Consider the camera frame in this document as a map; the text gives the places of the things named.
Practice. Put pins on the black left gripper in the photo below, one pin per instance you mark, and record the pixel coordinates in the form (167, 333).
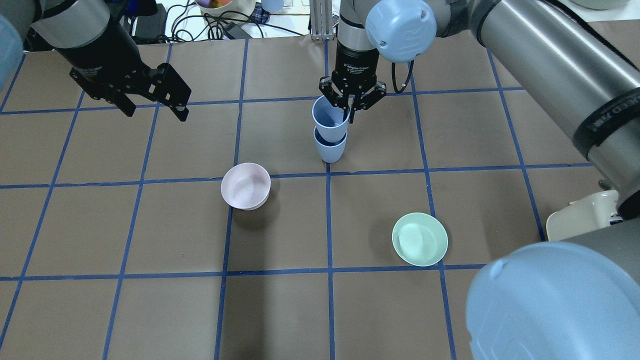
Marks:
(101, 58)

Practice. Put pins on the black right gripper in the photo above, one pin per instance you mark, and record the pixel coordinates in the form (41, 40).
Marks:
(355, 63)

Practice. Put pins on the blue cup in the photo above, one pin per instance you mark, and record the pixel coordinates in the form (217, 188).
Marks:
(330, 152)
(329, 120)
(272, 6)

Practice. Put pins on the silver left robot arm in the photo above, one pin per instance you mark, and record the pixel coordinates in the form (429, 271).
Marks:
(63, 24)

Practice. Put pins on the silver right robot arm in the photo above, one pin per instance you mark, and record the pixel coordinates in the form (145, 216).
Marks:
(433, 186)

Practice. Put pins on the pink bowl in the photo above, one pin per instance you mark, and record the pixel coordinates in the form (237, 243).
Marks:
(246, 186)

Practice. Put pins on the blue cup on rack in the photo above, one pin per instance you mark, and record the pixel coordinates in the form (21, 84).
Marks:
(272, 6)

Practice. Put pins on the bowl of coloured blocks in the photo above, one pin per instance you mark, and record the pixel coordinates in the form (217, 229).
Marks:
(235, 9)

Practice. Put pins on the mint green bowl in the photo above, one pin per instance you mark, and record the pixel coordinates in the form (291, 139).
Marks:
(420, 239)

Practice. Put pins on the aluminium frame post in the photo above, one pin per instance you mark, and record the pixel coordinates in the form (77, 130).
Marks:
(321, 20)

